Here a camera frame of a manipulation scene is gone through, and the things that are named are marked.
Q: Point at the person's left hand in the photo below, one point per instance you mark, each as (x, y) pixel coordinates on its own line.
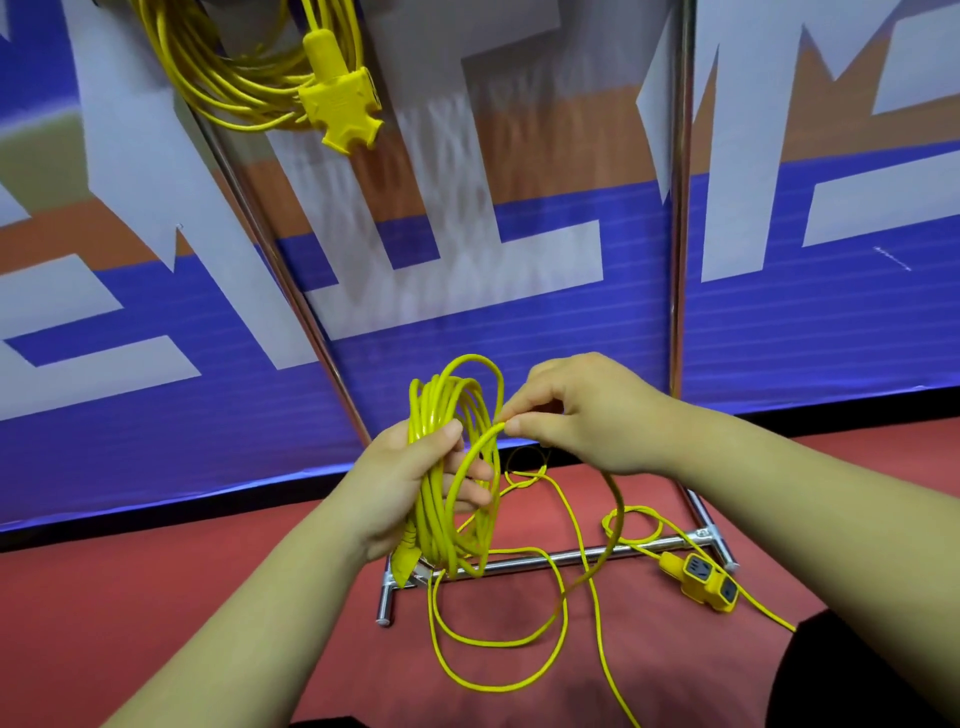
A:
(386, 489)

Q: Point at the person's right hand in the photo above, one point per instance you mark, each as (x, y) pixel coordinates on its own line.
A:
(600, 420)

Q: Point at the person's left thumb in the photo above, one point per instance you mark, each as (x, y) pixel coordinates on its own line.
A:
(431, 446)

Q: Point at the person's right thumb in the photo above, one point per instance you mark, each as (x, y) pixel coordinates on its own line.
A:
(536, 429)

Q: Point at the person's left forearm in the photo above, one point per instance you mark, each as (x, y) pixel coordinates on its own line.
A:
(247, 626)

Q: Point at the person's right forearm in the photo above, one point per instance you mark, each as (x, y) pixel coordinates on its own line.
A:
(825, 510)

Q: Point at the chrome metal rack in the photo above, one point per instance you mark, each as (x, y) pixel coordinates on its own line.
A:
(679, 225)

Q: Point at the person's black trousers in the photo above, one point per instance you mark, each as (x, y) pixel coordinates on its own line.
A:
(847, 675)

